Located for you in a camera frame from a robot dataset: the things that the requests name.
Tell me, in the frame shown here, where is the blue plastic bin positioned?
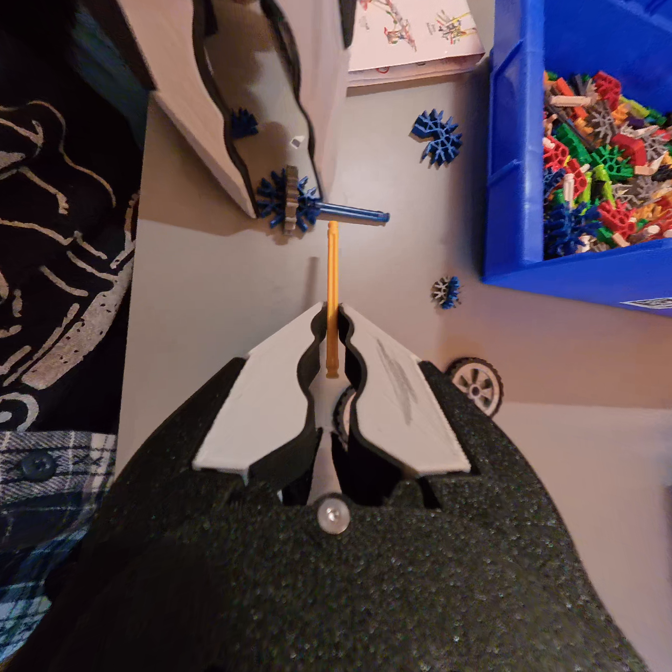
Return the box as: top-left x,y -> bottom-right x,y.
481,0 -> 672,316

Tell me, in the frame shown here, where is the paper sheet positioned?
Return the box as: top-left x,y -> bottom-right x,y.
347,0 -> 489,87

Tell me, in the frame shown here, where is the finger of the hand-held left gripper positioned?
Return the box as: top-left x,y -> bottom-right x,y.
116,0 -> 259,219
263,0 -> 348,200

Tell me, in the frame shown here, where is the person's dark printed shirt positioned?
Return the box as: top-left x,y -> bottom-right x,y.
0,0 -> 146,442

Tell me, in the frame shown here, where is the blue toy rod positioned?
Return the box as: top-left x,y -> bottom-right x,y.
310,204 -> 390,225

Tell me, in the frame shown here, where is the pile of colourful toy pieces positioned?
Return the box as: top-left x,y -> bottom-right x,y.
541,69 -> 672,259

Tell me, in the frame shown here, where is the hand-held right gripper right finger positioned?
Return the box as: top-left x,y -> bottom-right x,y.
338,304 -> 472,478

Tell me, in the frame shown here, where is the person's plaid shirt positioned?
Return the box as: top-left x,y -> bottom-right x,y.
0,429 -> 118,641

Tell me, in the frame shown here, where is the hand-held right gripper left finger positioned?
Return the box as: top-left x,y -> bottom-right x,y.
192,303 -> 326,484

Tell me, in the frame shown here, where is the orange toy rod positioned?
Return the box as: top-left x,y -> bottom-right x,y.
325,221 -> 342,379

